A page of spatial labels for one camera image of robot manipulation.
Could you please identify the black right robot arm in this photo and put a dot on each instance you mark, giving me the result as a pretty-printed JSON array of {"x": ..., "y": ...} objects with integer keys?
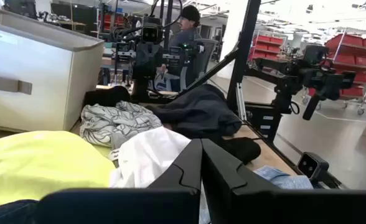
[{"x": 139, "y": 90}]

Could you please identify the grey patterned garment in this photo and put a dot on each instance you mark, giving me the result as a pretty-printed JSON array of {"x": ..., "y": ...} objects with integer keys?
[{"x": 114, "y": 124}]

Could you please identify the white and blue bag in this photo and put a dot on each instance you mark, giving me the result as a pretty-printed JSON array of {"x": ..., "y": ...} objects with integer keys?
[{"x": 166, "y": 82}]

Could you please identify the dark computer monitor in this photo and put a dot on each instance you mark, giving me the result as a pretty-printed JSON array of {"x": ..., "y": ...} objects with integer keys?
[{"x": 21, "y": 7}]

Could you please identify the person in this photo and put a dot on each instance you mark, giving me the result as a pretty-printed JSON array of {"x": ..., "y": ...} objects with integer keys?
[{"x": 187, "y": 34}]

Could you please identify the grey office chair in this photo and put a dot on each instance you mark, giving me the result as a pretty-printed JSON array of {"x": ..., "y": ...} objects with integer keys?
[{"x": 206, "y": 53}]

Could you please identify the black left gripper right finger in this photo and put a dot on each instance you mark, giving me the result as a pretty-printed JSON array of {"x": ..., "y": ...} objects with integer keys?
[{"x": 220, "y": 171}]

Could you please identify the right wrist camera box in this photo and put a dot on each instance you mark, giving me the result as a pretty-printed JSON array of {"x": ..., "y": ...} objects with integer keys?
[{"x": 152, "y": 32}]

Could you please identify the dark charcoal garment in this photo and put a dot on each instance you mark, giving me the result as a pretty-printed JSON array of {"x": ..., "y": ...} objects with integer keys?
[{"x": 198, "y": 112}]

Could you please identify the navy blue garment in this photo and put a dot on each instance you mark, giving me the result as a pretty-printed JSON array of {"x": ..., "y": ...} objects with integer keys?
[{"x": 5, "y": 213}]

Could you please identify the small black table camera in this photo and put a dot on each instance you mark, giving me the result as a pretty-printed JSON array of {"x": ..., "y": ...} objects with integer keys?
[{"x": 310, "y": 166}]

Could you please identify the beige fabric storage bin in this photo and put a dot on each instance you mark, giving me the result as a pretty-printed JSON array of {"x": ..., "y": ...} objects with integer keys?
[{"x": 30, "y": 56}]

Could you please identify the white crinkled garment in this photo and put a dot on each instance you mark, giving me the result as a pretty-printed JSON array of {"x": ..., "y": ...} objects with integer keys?
[{"x": 148, "y": 155}]

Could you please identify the red bin rack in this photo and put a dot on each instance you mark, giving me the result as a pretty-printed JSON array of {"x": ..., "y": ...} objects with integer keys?
[
  {"x": 267, "y": 46},
  {"x": 354, "y": 49},
  {"x": 108, "y": 21}
]

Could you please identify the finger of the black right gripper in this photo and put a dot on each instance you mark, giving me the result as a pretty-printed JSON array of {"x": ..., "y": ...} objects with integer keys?
[
  {"x": 142, "y": 60},
  {"x": 155, "y": 60}
]

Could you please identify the black aluminium rig frame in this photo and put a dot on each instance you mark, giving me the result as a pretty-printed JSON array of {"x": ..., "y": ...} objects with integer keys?
[{"x": 243, "y": 46}]

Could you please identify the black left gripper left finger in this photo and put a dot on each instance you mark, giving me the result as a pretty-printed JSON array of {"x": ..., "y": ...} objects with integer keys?
[{"x": 186, "y": 171}]

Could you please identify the light grey-blue garment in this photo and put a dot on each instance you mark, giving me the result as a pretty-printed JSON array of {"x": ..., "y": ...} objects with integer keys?
[{"x": 282, "y": 180}]

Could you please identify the neon yellow garment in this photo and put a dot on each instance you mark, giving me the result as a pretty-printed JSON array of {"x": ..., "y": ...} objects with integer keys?
[{"x": 40, "y": 161}]

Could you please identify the black garment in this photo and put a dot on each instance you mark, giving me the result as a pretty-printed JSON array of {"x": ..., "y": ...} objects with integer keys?
[
  {"x": 108, "y": 97},
  {"x": 242, "y": 149}
]

